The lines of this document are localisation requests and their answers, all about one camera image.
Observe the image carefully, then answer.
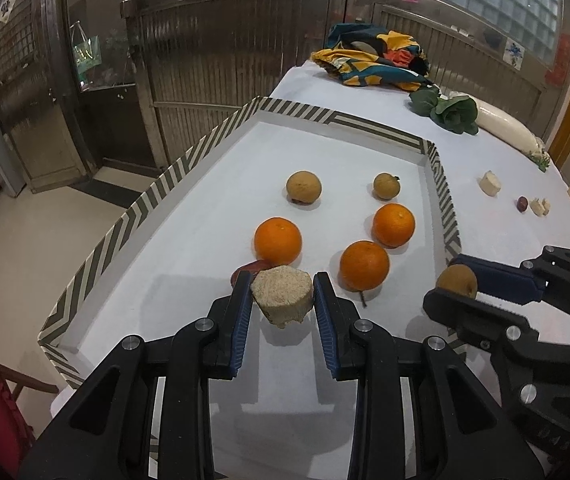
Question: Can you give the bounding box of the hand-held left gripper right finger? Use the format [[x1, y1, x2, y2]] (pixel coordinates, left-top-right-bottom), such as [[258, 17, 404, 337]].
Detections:
[[313, 271, 540, 480]]

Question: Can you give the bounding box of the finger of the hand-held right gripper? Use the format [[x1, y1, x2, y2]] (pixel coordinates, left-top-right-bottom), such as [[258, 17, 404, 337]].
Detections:
[[449, 245, 570, 311], [424, 287, 540, 353]]

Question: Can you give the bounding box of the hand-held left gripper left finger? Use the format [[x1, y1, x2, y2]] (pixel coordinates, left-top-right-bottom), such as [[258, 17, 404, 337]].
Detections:
[[18, 271, 255, 480]]

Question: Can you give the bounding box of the beige crumbly cake chunk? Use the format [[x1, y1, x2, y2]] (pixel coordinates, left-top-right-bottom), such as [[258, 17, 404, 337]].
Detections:
[[250, 266, 314, 330]]

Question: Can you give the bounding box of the large orange with stem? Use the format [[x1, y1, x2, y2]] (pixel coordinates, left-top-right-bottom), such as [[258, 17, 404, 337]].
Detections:
[[339, 240, 390, 308]]

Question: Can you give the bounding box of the small orange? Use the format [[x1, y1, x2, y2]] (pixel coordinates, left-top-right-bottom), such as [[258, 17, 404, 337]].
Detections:
[[371, 203, 416, 249]]

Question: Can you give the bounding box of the large brown longan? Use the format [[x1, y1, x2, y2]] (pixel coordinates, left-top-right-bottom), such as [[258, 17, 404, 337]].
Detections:
[[286, 170, 323, 204]]

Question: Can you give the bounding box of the small brown longan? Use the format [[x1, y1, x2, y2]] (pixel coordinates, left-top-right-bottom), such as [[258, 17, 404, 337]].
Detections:
[[373, 172, 402, 200]]

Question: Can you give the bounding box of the striped cardboard tray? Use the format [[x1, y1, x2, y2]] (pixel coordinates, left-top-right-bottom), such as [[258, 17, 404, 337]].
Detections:
[[38, 96, 464, 391]]

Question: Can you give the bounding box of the pale peeled sugarcane piece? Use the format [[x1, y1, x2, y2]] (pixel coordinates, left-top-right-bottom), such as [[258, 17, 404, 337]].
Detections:
[[480, 170, 503, 196]]

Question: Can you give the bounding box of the white radish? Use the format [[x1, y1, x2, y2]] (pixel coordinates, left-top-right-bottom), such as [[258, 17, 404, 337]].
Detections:
[[445, 92, 552, 173]]

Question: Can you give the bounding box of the green leafy vegetable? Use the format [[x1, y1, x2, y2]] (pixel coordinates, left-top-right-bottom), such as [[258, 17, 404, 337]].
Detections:
[[409, 87, 480, 136]]

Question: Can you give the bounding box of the blue and white picture tile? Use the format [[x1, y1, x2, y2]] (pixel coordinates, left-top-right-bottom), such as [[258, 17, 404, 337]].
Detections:
[[504, 39, 526, 67]]

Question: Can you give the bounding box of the colourful patterned cloth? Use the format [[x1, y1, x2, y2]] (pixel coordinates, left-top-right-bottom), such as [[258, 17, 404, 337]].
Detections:
[[311, 22, 436, 93]]

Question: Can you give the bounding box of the green bag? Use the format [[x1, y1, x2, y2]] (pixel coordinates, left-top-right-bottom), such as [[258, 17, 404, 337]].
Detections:
[[70, 20, 101, 91]]

